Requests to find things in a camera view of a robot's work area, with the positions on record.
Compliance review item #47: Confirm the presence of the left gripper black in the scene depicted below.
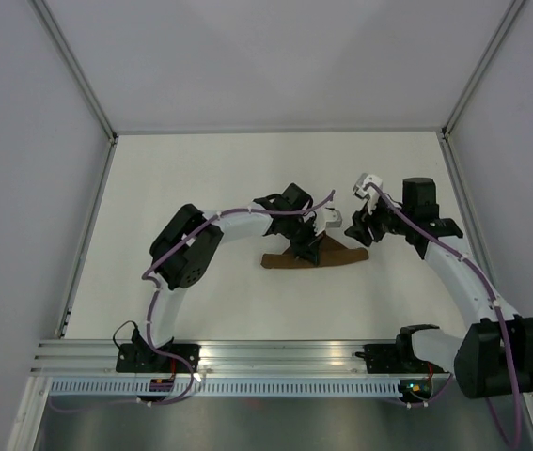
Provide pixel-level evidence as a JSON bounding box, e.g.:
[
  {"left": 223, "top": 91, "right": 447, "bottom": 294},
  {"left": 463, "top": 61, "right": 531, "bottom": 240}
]
[{"left": 282, "top": 216, "right": 326, "bottom": 267}]

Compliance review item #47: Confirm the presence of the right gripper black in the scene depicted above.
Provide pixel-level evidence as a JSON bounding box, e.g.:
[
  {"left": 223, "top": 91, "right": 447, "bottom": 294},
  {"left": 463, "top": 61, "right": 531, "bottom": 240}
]
[{"left": 344, "top": 191, "right": 413, "bottom": 248}]

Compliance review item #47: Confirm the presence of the brown cloth napkin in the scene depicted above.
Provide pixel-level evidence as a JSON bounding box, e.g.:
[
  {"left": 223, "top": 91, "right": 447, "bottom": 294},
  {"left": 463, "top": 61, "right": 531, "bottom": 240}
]
[{"left": 260, "top": 235, "right": 369, "bottom": 270}]

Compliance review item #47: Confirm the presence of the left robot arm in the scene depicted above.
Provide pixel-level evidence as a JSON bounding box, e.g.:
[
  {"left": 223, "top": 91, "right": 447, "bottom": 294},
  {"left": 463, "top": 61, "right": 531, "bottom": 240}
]
[{"left": 116, "top": 183, "right": 342, "bottom": 373}]

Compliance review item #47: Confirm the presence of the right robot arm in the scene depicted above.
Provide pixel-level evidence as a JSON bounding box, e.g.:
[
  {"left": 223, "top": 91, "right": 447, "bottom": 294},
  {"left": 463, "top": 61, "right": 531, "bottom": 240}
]
[{"left": 345, "top": 174, "right": 533, "bottom": 399}]

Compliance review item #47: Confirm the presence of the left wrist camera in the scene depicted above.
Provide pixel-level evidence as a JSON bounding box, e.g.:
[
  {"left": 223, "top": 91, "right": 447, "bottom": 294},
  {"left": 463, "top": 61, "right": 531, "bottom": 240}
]
[{"left": 314, "top": 208, "right": 343, "bottom": 235}]

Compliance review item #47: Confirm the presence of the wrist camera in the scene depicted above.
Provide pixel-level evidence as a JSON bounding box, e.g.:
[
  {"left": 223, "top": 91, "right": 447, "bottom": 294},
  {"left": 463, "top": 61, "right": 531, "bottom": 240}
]
[
  {"left": 314, "top": 208, "right": 343, "bottom": 235},
  {"left": 353, "top": 173, "right": 383, "bottom": 213}
]

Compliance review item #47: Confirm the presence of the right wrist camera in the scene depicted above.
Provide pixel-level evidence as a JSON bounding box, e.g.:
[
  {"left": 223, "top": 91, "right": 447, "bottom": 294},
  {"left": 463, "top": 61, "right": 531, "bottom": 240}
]
[{"left": 353, "top": 173, "right": 383, "bottom": 213}]

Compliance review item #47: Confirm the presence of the right side aluminium rail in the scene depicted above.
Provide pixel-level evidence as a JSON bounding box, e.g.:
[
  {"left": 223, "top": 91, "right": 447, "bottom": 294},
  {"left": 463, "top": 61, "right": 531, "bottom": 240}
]
[{"left": 436, "top": 131, "right": 511, "bottom": 319}]

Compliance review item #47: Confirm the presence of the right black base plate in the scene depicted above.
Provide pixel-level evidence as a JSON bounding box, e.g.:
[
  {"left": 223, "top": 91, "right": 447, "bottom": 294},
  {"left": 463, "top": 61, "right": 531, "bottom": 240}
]
[{"left": 353, "top": 341, "right": 448, "bottom": 375}]

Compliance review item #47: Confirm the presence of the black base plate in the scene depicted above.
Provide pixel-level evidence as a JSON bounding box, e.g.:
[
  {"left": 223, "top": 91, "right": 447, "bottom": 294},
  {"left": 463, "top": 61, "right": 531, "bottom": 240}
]
[
  {"left": 116, "top": 342, "right": 200, "bottom": 374},
  {"left": 353, "top": 341, "right": 448, "bottom": 375}
]

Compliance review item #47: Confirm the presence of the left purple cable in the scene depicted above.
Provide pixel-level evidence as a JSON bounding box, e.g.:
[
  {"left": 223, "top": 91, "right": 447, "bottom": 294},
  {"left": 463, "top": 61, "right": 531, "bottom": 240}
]
[{"left": 49, "top": 189, "right": 337, "bottom": 414}]

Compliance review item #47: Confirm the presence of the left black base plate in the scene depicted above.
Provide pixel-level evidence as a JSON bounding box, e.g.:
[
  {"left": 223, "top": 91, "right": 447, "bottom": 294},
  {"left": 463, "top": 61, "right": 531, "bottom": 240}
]
[{"left": 116, "top": 342, "right": 200, "bottom": 374}]

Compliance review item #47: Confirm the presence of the right aluminium frame post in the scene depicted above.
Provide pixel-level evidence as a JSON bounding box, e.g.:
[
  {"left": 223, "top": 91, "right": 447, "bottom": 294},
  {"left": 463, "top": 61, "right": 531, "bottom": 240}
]
[{"left": 437, "top": 0, "right": 528, "bottom": 141}]

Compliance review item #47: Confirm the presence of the aluminium frame post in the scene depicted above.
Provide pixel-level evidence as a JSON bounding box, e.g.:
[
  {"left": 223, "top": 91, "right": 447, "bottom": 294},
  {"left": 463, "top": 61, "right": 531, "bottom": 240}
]
[
  {"left": 437, "top": 0, "right": 528, "bottom": 141},
  {"left": 28, "top": 0, "right": 118, "bottom": 144}
]

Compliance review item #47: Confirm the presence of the aluminium front rail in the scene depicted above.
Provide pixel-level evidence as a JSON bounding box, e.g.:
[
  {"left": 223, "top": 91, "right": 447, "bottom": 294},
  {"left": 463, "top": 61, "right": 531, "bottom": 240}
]
[{"left": 30, "top": 339, "right": 429, "bottom": 379}]

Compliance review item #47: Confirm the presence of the white slotted cable duct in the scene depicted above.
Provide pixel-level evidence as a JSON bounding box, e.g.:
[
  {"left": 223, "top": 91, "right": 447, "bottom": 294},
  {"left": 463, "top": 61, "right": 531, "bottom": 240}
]
[{"left": 50, "top": 378, "right": 400, "bottom": 397}]

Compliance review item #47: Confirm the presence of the left aluminium frame post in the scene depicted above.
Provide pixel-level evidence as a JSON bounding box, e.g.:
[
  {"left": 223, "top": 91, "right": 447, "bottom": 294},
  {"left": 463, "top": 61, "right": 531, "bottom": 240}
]
[{"left": 28, "top": 0, "right": 118, "bottom": 144}]

